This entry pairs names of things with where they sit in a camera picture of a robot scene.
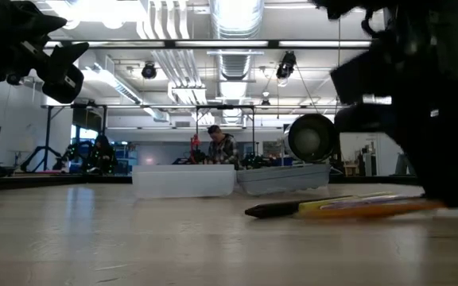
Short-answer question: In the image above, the white pillar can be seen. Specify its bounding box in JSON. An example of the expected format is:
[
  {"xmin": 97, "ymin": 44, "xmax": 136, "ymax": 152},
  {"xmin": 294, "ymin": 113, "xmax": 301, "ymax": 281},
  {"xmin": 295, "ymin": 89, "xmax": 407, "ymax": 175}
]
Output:
[{"xmin": 373, "ymin": 133, "xmax": 407, "ymax": 176}]

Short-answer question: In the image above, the black overhead bar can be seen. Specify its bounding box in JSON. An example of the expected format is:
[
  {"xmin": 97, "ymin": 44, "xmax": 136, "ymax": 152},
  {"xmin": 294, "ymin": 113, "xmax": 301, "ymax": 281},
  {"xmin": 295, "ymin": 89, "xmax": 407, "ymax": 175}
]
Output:
[{"xmin": 44, "ymin": 38, "xmax": 373, "ymax": 51}]

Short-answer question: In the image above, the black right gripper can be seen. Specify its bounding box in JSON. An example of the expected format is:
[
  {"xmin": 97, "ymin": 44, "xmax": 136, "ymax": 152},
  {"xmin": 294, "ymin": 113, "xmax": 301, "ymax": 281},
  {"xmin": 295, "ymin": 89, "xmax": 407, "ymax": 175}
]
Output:
[{"xmin": 389, "ymin": 74, "xmax": 458, "ymax": 209}]

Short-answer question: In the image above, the grey plastic bin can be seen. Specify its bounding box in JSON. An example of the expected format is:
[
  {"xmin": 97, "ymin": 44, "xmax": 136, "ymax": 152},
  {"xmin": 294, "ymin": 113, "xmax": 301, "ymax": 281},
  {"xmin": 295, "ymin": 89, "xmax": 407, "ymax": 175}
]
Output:
[{"xmin": 235, "ymin": 163, "xmax": 332, "ymax": 196}]

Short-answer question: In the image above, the black pen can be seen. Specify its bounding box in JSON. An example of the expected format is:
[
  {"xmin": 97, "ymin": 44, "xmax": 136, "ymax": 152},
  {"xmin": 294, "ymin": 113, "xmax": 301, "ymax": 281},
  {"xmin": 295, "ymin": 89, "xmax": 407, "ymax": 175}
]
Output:
[{"xmin": 244, "ymin": 199, "xmax": 305, "ymax": 220}]

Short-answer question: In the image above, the black tripod stand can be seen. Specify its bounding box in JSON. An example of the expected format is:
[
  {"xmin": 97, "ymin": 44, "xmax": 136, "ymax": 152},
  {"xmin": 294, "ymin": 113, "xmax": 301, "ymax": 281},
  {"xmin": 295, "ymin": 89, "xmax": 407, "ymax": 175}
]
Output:
[{"xmin": 20, "ymin": 105, "xmax": 64, "ymax": 172}]

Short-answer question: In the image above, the yellow pen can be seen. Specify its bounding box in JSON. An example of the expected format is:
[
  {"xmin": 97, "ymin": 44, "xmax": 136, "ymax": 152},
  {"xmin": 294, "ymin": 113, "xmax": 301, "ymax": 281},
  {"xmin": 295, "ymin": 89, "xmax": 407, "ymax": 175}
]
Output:
[{"xmin": 297, "ymin": 192, "xmax": 393, "ymax": 218}]

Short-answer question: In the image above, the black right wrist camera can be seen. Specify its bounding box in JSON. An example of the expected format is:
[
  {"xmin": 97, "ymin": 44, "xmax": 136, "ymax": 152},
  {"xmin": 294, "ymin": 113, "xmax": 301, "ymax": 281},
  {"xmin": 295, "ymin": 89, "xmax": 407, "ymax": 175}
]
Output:
[{"xmin": 333, "ymin": 103, "xmax": 397, "ymax": 134}]

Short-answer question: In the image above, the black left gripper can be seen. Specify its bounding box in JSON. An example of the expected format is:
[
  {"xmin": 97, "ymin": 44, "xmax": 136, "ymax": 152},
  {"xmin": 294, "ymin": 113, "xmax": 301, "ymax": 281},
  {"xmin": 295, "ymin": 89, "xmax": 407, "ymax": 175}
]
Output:
[{"xmin": 0, "ymin": 0, "xmax": 91, "ymax": 105}]

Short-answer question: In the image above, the orange pencil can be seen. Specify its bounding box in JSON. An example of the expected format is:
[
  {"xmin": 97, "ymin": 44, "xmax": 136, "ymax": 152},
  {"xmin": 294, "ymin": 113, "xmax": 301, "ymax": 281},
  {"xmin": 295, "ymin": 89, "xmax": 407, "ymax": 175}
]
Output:
[{"xmin": 298, "ymin": 197, "xmax": 458, "ymax": 220}]

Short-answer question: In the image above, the silver ventilation duct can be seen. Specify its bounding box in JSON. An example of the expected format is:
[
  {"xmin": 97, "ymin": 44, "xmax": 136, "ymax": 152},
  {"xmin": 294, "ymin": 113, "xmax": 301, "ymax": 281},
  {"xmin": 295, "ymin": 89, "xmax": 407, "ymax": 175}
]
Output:
[{"xmin": 208, "ymin": 0, "xmax": 266, "ymax": 126}]

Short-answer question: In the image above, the white plastic supply box base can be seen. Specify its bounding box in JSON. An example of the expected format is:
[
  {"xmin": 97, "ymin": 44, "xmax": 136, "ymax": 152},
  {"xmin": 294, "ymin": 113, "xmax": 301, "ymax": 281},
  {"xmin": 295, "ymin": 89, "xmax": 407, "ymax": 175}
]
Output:
[{"xmin": 131, "ymin": 163, "xmax": 236, "ymax": 199}]

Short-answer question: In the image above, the person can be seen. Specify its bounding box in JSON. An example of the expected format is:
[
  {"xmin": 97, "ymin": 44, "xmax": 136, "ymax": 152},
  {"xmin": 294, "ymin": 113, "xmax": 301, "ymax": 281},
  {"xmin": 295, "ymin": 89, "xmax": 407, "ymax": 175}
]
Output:
[
  {"xmin": 206, "ymin": 124, "xmax": 241, "ymax": 170},
  {"xmin": 87, "ymin": 133, "xmax": 118, "ymax": 175}
]

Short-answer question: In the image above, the red robot stand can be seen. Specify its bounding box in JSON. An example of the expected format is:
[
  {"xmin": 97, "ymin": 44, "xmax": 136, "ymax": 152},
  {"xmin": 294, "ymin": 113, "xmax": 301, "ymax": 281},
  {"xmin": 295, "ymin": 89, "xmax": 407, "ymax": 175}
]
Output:
[{"xmin": 188, "ymin": 133, "xmax": 202, "ymax": 164}]

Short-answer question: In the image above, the black ceiling spotlight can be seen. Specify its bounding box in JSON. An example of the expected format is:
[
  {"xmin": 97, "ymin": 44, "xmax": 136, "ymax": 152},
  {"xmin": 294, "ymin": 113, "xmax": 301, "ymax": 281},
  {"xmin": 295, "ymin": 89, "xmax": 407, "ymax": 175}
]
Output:
[
  {"xmin": 274, "ymin": 50, "xmax": 297, "ymax": 87},
  {"xmin": 141, "ymin": 61, "xmax": 158, "ymax": 80}
]

